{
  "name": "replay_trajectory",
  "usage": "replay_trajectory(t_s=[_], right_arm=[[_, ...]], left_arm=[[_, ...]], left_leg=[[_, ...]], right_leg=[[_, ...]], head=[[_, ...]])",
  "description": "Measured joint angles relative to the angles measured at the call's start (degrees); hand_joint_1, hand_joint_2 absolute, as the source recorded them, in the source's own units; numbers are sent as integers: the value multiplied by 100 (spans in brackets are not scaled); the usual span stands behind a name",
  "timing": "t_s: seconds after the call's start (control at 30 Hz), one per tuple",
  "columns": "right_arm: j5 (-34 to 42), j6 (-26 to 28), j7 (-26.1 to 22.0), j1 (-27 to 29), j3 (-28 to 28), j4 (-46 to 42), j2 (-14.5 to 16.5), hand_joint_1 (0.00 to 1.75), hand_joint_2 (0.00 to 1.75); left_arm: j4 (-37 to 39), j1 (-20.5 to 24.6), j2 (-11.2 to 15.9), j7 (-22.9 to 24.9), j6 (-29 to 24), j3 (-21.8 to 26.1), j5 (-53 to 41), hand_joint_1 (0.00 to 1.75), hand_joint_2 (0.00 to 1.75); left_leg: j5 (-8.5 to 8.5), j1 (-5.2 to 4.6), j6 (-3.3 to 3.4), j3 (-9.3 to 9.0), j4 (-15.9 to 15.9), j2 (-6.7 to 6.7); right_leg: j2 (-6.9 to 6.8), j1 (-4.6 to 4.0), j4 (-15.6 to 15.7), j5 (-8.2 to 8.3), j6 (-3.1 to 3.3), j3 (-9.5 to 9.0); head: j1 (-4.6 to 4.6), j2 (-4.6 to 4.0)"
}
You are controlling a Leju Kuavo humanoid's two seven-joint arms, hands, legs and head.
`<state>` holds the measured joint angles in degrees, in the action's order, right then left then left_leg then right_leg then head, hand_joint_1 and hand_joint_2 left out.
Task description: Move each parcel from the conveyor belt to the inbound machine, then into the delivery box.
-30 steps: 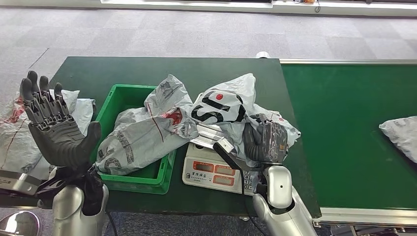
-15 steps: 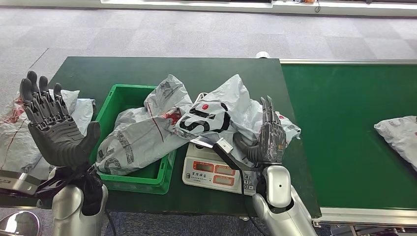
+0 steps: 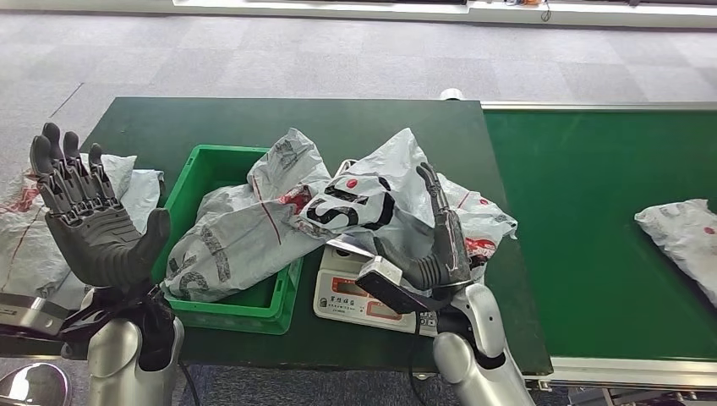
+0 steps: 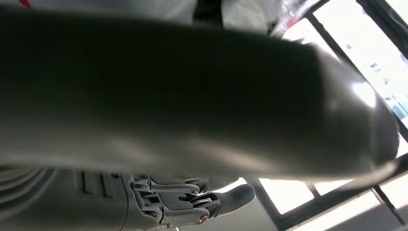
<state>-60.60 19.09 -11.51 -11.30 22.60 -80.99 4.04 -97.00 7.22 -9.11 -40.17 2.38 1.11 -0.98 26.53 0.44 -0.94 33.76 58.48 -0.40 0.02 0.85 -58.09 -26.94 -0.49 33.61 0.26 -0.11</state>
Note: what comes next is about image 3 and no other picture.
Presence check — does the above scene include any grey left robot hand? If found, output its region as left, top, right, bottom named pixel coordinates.
left=29, top=122, right=172, bottom=291

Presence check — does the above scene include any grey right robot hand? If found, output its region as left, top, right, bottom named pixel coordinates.
left=372, top=162, right=474, bottom=293

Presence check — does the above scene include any white parcel with black letters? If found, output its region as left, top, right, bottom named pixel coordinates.
left=299, top=127, right=519, bottom=284

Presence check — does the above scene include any grey parcel with red stripe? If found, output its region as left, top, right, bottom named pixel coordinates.
left=161, top=129, right=337, bottom=304

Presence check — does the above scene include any grey parcel with red dot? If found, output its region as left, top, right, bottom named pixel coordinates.
left=634, top=199, right=717, bottom=310

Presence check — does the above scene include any grey parcel with red print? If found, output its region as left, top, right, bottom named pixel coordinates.
left=0, top=154, right=137, bottom=310

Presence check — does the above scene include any green conveyor belt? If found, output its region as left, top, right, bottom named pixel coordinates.
left=481, top=101, right=717, bottom=392

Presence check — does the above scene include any steel scale tray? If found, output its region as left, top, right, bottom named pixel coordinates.
left=327, top=159, right=377, bottom=260

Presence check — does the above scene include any green plastic crate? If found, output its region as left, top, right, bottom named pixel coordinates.
left=151, top=144, right=304, bottom=336

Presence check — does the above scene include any white electronic scale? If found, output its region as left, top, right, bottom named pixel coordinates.
left=312, top=244, right=445, bottom=337

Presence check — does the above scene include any shiny chrome dome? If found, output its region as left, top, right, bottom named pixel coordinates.
left=0, top=363, right=72, bottom=406

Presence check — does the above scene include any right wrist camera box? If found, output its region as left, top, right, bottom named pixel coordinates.
left=355, top=255, right=449, bottom=316

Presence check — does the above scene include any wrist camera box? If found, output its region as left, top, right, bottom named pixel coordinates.
left=0, top=293, right=70, bottom=338
left=355, top=255, right=449, bottom=316

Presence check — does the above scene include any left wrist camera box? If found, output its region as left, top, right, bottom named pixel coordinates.
left=0, top=293, right=70, bottom=338

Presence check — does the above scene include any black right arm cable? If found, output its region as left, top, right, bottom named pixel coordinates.
left=407, top=316, right=434, bottom=406

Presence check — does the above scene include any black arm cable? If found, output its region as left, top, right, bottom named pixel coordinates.
left=407, top=316, right=434, bottom=406
left=178, top=361, right=204, bottom=406

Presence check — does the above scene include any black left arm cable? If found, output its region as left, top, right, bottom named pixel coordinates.
left=178, top=361, right=204, bottom=406

